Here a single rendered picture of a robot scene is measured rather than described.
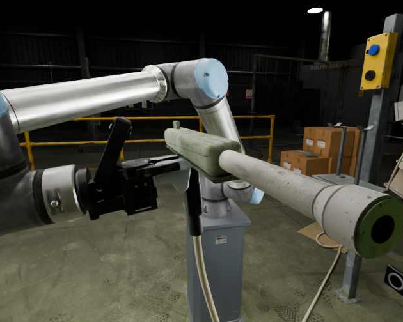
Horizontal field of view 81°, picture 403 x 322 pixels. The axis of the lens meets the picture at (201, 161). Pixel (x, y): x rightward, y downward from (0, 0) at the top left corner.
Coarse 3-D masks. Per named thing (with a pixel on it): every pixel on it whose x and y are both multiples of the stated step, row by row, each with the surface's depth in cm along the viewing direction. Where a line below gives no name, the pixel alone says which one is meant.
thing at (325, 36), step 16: (336, 0) 841; (320, 48) 890; (352, 48) 901; (400, 48) 774; (320, 64) 885; (336, 64) 845; (352, 64) 808; (400, 64) 714; (304, 80) 932; (320, 80) 888; (336, 80) 847; (352, 80) 810; (400, 80) 729; (320, 96) 896; (336, 96) 855; (352, 96) 817; (368, 96) 782; (400, 96) 741; (320, 112) 905; (336, 112) 862; (352, 112) 824; (368, 112) 788; (400, 128) 845
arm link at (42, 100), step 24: (144, 72) 72; (168, 72) 75; (24, 96) 46; (48, 96) 49; (72, 96) 52; (96, 96) 57; (120, 96) 63; (144, 96) 70; (168, 96) 78; (24, 120) 46; (48, 120) 50
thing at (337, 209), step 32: (192, 160) 34; (224, 160) 25; (256, 160) 21; (192, 192) 46; (288, 192) 15; (320, 192) 13; (352, 192) 12; (192, 224) 47; (320, 224) 13; (352, 224) 11; (384, 224) 11
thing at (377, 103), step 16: (400, 16) 114; (400, 32) 116; (384, 96) 123; (384, 112) 125; (384, 128) 128; (368, 144) 132; (368, 160) 132; (368, 176) 133; (352, 256) 146; (352, 272) 147; (352, 288) 150
